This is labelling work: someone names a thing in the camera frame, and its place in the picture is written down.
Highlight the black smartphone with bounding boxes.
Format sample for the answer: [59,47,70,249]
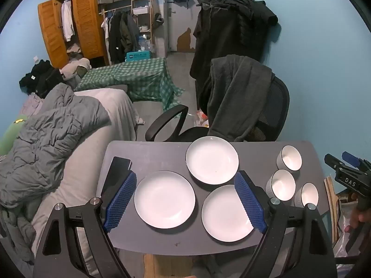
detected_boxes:
[100,156,133,206]

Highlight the dark grey fleece robe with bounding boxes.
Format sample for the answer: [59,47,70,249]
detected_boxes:
[203,54,275,142]

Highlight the teal plastic crate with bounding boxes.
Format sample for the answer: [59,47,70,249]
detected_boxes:
[126,51,153,63]

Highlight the clear plastic bag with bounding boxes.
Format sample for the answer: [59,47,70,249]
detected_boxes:
[333,203,363,257]

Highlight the wooden louvred wardrobe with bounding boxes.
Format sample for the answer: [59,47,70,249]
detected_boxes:
[38,0,110,70]

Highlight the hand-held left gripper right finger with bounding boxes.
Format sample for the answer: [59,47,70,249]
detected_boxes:
[234,170,338,278]

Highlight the green pillow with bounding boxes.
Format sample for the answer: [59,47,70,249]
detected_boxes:
[0,116,29,157]

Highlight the green checkered tablecloth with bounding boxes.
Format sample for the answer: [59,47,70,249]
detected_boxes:
[74,57,185,113]

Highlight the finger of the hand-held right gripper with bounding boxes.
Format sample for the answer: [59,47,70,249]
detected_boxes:
[324,153,348,175]
[341,151,361,169]

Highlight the white bowl with dark rim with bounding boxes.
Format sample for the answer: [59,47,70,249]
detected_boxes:
[276,145,303,171]
[294,182,319,207]
[266,168,297,202]

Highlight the person's right hand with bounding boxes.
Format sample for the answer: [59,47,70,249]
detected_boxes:
[344,193,367,233]

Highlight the light grey bed sheet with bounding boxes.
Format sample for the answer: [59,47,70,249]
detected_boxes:
[30,88,145,257]

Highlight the grey door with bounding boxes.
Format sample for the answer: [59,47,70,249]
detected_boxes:
[163,0,215,53]

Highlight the wooden boards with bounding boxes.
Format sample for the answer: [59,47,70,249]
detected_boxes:
[324,176,342,245]

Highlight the white plate with dark rim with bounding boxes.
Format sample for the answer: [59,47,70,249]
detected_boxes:
[201,184,257,242]
[134,170,196,229]
[185,136,240,185]

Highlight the orange and white plastic bag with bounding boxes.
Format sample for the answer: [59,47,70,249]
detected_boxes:
[194,109,210,128]

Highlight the pile of black clothes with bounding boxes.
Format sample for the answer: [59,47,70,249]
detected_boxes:
[19,59,65,99]

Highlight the white shelf unit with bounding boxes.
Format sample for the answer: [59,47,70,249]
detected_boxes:
[131,0,154,59]

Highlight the black mesh office chair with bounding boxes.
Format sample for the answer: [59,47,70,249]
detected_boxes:
[145,75,290,143]

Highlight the white hanging shirt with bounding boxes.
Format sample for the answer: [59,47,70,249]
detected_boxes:
[61,0,75,42]

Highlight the rack of dark clothes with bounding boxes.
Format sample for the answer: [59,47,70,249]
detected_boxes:
[100,8,140,64]

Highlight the hanging black coats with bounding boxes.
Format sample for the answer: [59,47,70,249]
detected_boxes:
[190,0,279,109]

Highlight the grey quilted duvet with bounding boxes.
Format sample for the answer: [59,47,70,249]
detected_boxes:
[0,82,111,265]

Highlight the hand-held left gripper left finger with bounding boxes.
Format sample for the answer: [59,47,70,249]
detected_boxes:
[32,170,137,278]

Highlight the pile of beige clothes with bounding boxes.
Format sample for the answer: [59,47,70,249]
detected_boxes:
[59,58,92,82]

